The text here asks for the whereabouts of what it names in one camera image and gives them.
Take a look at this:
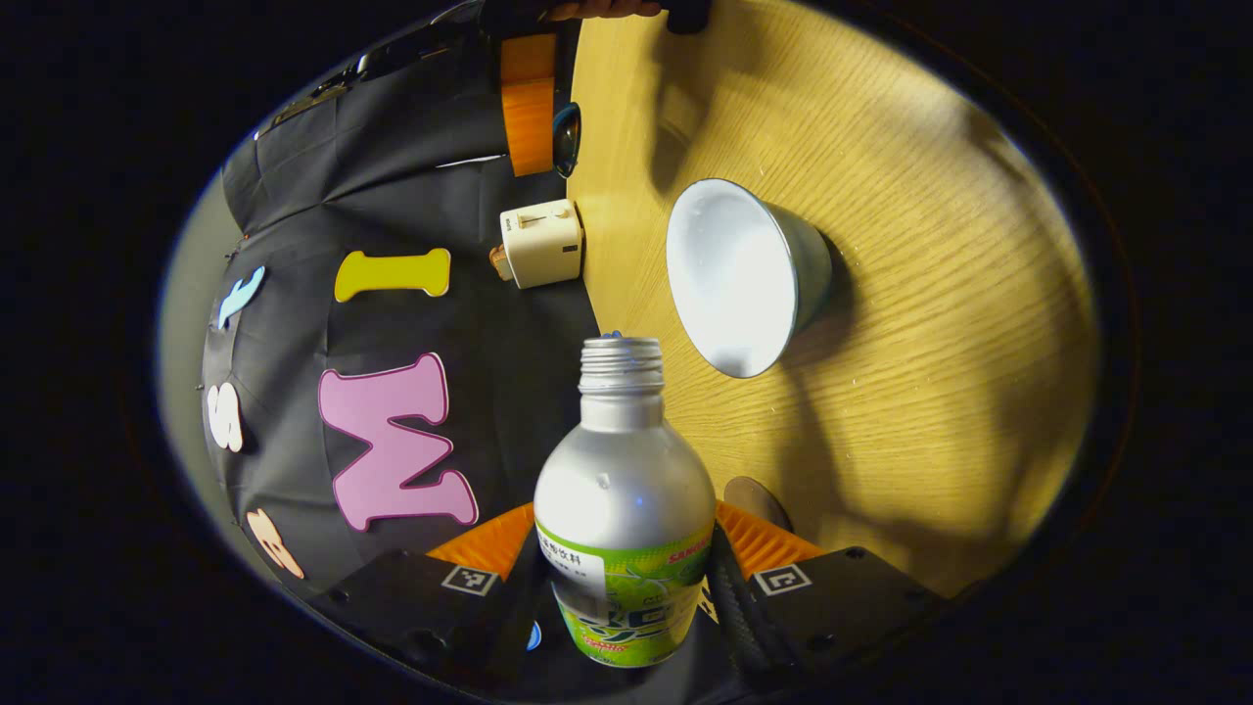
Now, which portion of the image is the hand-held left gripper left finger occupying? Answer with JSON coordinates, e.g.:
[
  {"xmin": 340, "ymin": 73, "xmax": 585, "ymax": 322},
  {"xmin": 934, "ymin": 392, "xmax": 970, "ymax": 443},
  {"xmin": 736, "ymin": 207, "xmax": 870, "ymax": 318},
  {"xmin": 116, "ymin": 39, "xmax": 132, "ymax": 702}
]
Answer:
[{"xmin": 308, "ymin": 502, "xmax": 561, "ymax": 688}]

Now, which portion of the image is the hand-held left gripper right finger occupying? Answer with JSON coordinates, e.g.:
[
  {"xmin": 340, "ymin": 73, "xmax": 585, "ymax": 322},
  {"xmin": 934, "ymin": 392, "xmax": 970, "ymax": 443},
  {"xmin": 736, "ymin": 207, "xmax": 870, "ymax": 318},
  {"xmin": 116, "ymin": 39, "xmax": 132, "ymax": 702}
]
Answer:
[{"xmin": 700, "ymin": 499, "xmax": 947, "ymax": 688}]

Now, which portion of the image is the dark blue teacup lid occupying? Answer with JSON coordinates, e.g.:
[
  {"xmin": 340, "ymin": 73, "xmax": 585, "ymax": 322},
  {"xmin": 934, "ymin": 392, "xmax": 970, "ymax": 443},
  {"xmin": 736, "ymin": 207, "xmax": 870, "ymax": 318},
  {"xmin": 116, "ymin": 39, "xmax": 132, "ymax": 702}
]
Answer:
[{"xmin": 553, "ymin": 102, "xmax": 583, "ymax": 179}]

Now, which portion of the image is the round brown coaster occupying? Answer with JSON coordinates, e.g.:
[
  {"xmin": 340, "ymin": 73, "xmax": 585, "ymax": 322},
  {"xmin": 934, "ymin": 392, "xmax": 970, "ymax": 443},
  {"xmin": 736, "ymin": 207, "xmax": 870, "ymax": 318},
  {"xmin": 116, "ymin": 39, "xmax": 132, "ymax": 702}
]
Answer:
[{"xmin": 722, "ymin": 476, "xmax": 794, "ymax": 535}]

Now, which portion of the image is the silver water bottle green label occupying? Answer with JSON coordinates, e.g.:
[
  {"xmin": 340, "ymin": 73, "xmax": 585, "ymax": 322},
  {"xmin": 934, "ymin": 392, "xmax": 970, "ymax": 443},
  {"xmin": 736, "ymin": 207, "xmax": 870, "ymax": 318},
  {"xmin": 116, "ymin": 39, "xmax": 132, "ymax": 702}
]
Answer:
[{"xmin": 534, "ymin": 333, "xmax": 718, "ymax": 669}]

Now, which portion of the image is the white teacup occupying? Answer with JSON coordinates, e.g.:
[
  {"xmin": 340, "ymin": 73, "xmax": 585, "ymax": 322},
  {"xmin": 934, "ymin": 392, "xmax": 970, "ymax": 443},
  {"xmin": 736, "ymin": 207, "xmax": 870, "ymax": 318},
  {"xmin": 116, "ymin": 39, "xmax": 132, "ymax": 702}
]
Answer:
[{"xmin": 666, "ymin": 178, "xmax": 835, "ymax": 380}]

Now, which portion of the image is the white toaster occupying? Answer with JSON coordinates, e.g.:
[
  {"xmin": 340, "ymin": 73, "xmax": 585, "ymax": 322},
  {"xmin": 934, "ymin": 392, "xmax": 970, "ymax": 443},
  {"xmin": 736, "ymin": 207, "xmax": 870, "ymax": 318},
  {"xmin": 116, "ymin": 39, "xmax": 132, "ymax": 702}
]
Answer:
[{"xmin": 499, "ymin": 199, "xmax": 585, "ymax": 290}]

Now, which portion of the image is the black backdrop cloth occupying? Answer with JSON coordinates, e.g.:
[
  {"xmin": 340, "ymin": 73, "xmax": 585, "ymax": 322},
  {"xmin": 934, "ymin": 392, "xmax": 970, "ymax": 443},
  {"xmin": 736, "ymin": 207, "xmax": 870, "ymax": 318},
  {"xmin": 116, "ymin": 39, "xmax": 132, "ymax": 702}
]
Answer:
[{"xmin": 201, "ymin": 20, "xmax": 603, "ymax": 598}]

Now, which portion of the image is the dark tripod stand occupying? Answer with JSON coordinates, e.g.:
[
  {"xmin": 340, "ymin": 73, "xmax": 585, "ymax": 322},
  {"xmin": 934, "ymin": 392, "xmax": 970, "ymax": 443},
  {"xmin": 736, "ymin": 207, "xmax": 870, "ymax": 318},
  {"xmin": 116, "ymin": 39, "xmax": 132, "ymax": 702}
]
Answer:
[{"xmin": 256, "ymin": 24, "xmax": 490, "ymax": 133}]

